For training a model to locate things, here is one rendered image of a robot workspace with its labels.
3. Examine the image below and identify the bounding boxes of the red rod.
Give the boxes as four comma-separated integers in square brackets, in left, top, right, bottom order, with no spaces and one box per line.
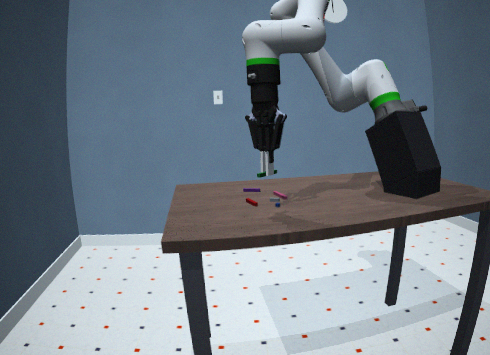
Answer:
[246,198,258,206]

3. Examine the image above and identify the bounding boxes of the green rod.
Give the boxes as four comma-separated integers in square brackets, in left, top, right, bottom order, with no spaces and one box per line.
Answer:
[257,170,277,178]

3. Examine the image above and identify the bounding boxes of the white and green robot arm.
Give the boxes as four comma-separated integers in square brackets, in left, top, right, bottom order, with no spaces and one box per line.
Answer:
[242,0,427,124]

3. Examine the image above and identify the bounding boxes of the pink rod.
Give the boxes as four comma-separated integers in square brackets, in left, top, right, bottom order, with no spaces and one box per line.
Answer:
[273,191,287,199]

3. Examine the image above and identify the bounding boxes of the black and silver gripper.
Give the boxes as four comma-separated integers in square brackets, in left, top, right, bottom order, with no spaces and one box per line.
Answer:
[245,85,287,176]

